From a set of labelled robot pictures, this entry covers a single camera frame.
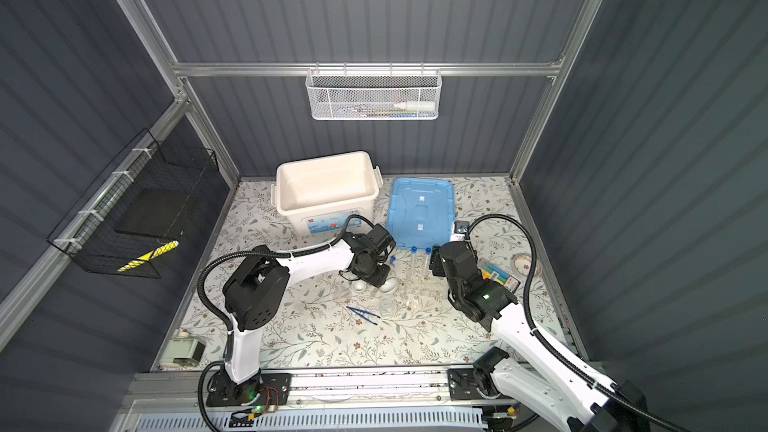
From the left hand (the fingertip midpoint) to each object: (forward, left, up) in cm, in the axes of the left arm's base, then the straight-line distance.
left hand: (382, 279), depth 92 cm
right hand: (-1, -18, +17) cm, 25 cm away
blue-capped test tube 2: (0, -13, +15) cm, 20 cm away
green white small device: (-18, +52, +2) cm, 55 cm away
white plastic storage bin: (+34, +23, +3) cm, 41 cm away
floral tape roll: (+2, -45, +1) cm, 45 cm away
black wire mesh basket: (+7, +60, +28) cm, 67 cm away
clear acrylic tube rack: (-2, -12, -1) cm, 12 cm away
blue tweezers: (-9, +8, -1) cm, 12 cm away
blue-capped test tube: (+6, -10, 0) cm, 12 cm away
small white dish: (-2, +8, 0) cm, 8 cm away
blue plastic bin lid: (+26, -15, 0) cm, 30 cm away
